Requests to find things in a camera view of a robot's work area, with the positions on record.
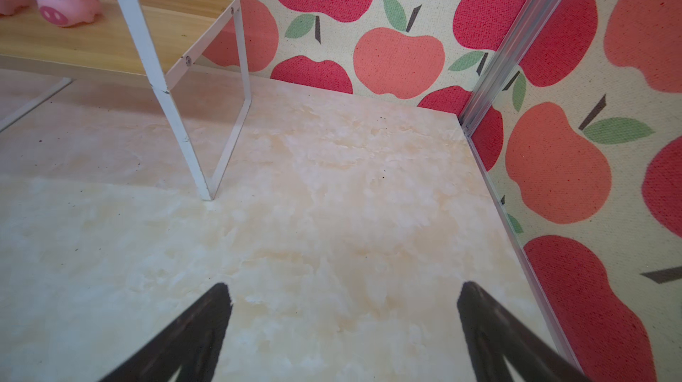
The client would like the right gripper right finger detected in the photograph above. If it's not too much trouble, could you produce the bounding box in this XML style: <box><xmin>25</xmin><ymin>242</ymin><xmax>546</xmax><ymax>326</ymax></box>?
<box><xmin>458</xmin><ymin>281</ymin><xmax>589</xmax><ymax>381</ymax></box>

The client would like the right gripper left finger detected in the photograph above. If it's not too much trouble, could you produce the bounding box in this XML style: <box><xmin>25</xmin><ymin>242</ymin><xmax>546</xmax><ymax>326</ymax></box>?
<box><xmin>103</xmin><ymin>283</ymin><xmax>233</xmax><ymax>381</ymax></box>

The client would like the wooden two-tier shelf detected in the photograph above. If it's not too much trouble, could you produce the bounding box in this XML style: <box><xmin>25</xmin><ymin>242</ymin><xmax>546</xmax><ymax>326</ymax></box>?
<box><xmin>1</xmin><ymin>0</ymin><xmax>252</xmax><ymax>201</ymax></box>

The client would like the right aluminium frame post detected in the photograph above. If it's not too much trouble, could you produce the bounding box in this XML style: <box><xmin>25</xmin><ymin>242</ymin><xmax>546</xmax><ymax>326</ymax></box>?
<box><xmin>459</xmin><ymin>0</ymin><xmax>562</xmax><ymax>138</ymax></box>

